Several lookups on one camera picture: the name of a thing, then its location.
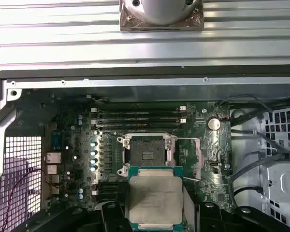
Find silver coin battery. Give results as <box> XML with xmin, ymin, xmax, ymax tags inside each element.
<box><xmin>207</xmin><ymin>116</ymin><xmax>221</xmax><ymax>131</ymax></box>

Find metal socket cover frame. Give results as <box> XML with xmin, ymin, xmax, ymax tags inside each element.
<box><xmin>168</xmin><ymin>136</ymin><xmax>205</xmax><ymax>182</ymax></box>

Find silver disk bay cage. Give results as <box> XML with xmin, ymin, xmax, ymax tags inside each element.
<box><xmin>255</xmin><ymin>103</ymin><xmax>290</xmax><ymax>232</ymax></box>

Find gray wire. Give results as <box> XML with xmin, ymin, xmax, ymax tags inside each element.
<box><xmin>231</xmin><ymin>129</ymin><xmax>290</xmax><ymax>161</ymax></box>

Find CPU socket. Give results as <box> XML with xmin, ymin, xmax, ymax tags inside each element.
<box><xmin>116</xmin><ymin>132</ymin><xmax>178</xmax><ymax>176</ymax></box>

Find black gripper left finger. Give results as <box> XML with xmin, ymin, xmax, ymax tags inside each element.
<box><xmin>12</xmin><ymin>203</ymin><xmax>131</xmax><ymax>232</ymax></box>

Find RAM slot white clips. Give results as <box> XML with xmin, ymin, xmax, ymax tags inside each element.
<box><xmin>91</xmin><ymin>189</ymin><xmax>128</xmax><ymax>196</ymax></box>
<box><xmin>90</xmin><ymin>106</ymin><xmax>187</xmax><ymax>112</ymax></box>
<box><xmin>90</xmin><ymin>117</ymin><xmax>187</xmax><ymax>124</ymax></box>

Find thin red wire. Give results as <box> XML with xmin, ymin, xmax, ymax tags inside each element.
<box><xmin>3</xmin><ymin>167</ymin><xmax>55</xmax><ymax>218</ymax></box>

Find black wire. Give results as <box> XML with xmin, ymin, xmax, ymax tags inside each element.
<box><xmin>215</xmin><ymin>95</ymin><xmax>277</xmax><ymax>116</ymax></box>

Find open black PC case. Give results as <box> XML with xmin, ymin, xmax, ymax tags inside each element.
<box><xmin>0</xmin><ymin>64</ymin><xmax>290</xmax><ymax>232</ymax></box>

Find green motherboard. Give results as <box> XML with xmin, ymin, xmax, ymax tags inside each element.
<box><xmin>44</xmin><ymin>96</ymin><xmax>233</xmax><ymax>215</ymax></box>

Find CPU with silver top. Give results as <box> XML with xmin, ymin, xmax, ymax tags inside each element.
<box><xmin>125</xmin><ymin>166</ymin><xmax>185</xmax><ymax>231</ymax></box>

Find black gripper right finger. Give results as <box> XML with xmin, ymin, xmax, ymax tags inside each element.
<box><xmin>192</xmin><ymin>201</ymin><xmax>290</xmax><ymax>232</ymax></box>

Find brown square base plate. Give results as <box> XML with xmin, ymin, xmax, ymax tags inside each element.
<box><xmin>119</xmin><ymin>0</ymin><xmax>205</xmax><ymax>31</ymax></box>

